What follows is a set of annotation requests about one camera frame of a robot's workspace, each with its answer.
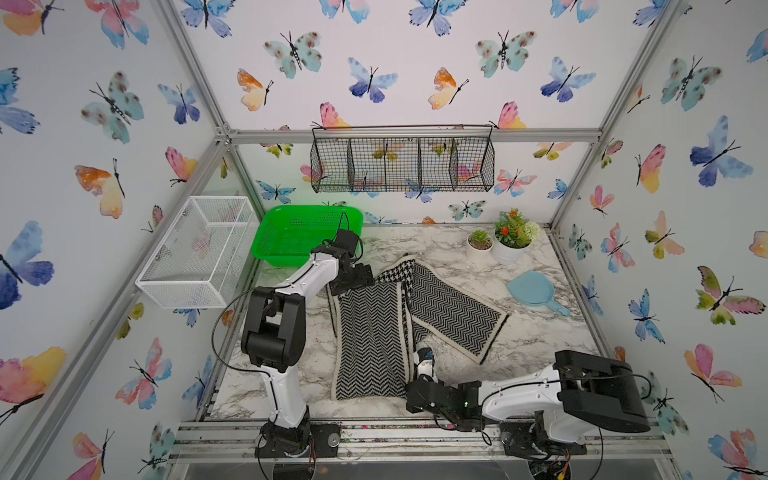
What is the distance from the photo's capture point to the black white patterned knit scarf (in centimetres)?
82

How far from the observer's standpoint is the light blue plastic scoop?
3.27 ft

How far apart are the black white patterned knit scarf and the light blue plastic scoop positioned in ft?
0.34
